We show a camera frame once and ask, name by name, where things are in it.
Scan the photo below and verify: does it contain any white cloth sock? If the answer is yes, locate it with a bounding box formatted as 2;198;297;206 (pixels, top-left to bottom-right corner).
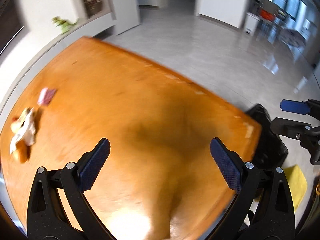
9;108;36;155

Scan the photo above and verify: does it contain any paper instant noodle cup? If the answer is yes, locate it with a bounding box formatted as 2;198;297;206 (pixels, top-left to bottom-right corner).
10;108;31;134

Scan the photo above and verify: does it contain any yellow cloth on floor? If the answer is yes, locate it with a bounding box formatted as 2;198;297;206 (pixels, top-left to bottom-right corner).
284;165;308;211

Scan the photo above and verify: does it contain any orange fruit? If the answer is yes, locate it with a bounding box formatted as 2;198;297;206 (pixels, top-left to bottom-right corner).
12;140;28;163

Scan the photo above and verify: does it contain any white small appliance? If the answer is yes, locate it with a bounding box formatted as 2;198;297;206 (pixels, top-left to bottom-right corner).
244;12;260;36

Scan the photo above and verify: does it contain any pink toy car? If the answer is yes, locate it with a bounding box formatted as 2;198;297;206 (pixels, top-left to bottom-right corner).
37;87;57;106

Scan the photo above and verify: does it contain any long white tv cabinet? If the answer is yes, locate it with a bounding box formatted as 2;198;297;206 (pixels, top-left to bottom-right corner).
1;12;116;117

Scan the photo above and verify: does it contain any green dinosaur toy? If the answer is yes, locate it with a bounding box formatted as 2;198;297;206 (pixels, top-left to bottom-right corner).
52;16;78;34

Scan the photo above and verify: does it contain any black television screen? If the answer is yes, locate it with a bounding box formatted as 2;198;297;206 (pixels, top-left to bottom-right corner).
0;0;24;54

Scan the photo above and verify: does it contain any dried plant decoration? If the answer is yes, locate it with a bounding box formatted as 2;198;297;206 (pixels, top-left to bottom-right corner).
84;0;102;17

